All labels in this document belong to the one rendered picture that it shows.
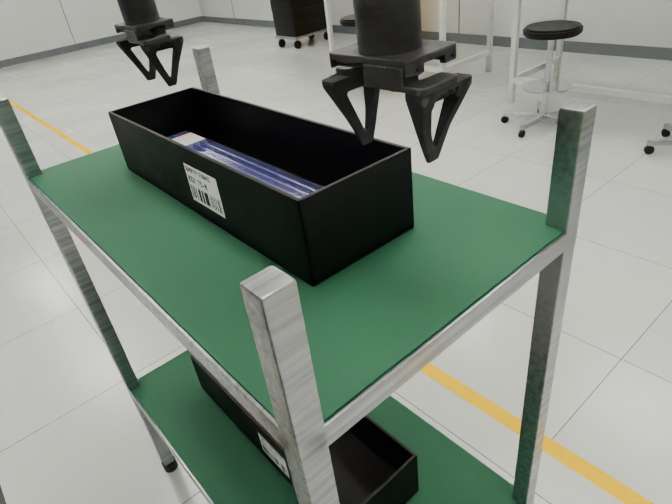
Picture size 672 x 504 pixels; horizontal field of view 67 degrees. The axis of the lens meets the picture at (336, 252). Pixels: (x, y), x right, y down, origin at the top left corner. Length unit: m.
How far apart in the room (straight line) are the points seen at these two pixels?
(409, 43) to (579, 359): 1.55
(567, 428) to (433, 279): 1.17
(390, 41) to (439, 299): 0.26
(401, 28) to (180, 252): 0.42
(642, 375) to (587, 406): 0.23
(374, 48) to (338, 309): 0.26
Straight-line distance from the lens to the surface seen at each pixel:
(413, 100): 0.44
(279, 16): 7.16
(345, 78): 0.52
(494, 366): 1.83
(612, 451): 1.69
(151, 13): 0.96
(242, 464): 1.21
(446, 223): 0.69
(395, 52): 0.47
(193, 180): 0.77
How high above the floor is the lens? 1.30
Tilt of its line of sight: 33 degrees down
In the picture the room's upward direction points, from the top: 8 degrees counter-clockwise
